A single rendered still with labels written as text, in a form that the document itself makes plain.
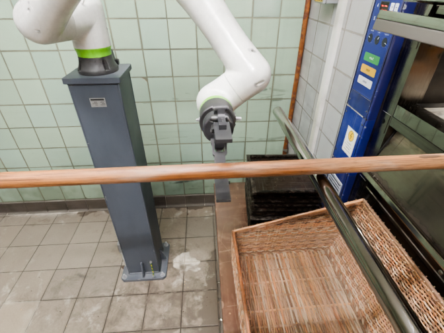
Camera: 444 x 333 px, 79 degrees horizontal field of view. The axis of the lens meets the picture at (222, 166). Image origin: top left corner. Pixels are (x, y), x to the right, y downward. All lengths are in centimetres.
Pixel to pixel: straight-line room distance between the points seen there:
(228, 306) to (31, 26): 105
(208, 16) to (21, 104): 152
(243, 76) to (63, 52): 128
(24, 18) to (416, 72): 112
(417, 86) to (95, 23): 104
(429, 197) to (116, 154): 111
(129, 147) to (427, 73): 107
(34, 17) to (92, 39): 20
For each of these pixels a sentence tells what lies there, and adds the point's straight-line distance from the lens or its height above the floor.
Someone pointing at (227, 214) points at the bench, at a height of 58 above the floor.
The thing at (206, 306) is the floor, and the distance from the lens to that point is 168.
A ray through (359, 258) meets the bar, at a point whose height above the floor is 117.
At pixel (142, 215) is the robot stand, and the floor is 50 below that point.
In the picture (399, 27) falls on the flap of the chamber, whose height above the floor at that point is 140.
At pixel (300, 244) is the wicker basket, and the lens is 114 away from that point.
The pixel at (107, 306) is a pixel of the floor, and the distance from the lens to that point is 180.
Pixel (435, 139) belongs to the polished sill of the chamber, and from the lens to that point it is 87.
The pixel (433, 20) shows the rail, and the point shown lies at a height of 142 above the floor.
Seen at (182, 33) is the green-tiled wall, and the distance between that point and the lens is 166.
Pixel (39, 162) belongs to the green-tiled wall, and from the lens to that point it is 226.
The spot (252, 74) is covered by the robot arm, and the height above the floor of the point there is 128.
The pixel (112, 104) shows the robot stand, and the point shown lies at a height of 109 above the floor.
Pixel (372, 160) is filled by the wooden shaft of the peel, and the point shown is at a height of 121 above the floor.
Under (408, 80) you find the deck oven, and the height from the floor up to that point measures 125.
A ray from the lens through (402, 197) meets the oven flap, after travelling 95.
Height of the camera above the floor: 148
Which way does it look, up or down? 34 degrees down
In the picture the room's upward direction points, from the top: straight up
